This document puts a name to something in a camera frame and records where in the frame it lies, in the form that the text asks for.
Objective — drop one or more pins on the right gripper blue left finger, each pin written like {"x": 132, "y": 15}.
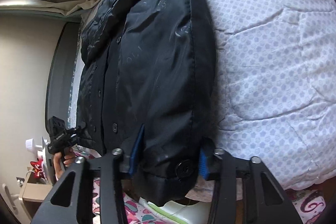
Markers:
{"x": 133, "y": 159}

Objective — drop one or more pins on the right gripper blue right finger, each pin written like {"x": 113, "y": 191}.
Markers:
{"x": 204, "y": 171}

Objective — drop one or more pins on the black padded jacket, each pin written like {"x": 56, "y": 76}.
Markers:
{"x": 149, "y": 62}

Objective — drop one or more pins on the left hand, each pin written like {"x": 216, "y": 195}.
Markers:
{"x": 60, "y": 162}

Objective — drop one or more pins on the white fan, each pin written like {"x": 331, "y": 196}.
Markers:
{"x": 41, "y": 152}

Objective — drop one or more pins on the red toy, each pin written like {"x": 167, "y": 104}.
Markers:
{"x": 37, "y": 168}

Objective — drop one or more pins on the white green plastic item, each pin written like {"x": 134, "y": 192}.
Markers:
{"x": 173, "y": 212}

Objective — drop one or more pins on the dark grey headboard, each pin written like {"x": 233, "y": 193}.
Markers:
{"x": 60, "y": 75}

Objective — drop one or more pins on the cardboard box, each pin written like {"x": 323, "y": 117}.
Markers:
{"x": 33, "y": 193}

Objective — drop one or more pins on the beige curtain left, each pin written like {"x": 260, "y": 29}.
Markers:
{"x": 63, "y": 10}

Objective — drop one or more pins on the white quilted bed cover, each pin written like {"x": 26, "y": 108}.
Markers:
{"x": 275, "y": 85}

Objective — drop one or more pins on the white door handle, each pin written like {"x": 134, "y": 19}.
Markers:
{"x": 12, "y": 198}

